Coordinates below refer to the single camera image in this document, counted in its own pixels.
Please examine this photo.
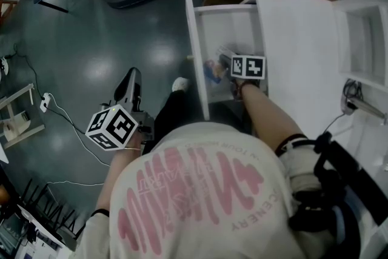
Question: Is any white shirt with pink print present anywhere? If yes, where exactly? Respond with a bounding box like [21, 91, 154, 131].
[74, 121, 323, 259]

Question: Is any white desk drawer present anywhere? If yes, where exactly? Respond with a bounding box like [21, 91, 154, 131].
[184, 0, 270, 121]

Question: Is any white power strip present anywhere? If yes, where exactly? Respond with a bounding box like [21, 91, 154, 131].
[39, 92, 52, 113]

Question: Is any white floor cable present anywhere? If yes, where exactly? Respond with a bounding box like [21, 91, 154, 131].
[47, 93, 112, 188]

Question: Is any colourful packet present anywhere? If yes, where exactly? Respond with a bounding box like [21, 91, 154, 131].
[203, 45, 234, 86]

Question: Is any black floor cable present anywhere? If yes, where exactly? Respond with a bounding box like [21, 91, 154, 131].
[13, 43, 88, 135]

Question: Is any person's left forearm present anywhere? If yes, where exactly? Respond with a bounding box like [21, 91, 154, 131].
[95, 147, 143, 217]

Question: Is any white desk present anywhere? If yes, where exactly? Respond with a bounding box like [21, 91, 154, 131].
[253, 0, 388, 180]

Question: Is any black lamp cable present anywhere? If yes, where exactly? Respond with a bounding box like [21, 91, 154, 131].
[322, 113, 347, 135]

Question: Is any person's white shoe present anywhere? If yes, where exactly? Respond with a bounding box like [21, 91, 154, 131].
[172, 76, 190, 93]

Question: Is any person's right forearm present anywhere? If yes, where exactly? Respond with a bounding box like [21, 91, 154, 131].
[239, 80, 307, 156]

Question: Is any white metal table frame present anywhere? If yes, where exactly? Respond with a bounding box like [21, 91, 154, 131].
[0, 83, 46, 150]

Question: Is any white shelf unit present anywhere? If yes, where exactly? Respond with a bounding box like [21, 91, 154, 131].
[333, 0, 388, 89]

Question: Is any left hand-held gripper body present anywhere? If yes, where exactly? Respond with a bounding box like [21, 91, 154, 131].
[85, 101, 155, 151]

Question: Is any person's black trouser leg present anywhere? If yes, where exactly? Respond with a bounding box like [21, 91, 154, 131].
[153, 89, 253, 144]

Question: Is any silver desk lamp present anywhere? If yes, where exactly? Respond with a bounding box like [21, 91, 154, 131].
[341, 78, 388, 126]

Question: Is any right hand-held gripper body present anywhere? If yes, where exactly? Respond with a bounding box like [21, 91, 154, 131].
[226, 53, 267, 84]

